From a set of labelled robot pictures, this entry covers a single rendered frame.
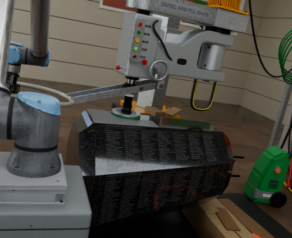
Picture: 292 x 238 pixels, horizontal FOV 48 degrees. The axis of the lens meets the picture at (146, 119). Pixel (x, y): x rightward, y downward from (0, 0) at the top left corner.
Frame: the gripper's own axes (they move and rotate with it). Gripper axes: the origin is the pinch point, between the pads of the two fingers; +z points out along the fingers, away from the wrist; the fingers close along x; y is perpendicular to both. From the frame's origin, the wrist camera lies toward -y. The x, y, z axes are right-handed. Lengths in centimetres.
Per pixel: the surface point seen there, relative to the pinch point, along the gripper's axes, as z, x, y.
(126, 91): -19, 70, 35
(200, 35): -70, 108, 60
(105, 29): -55, 522, -364
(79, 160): 24, 29, 41
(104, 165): 21, 33, 57
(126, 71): -33, 64, 35
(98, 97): -12, 54, 25
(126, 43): -51, 66, 28
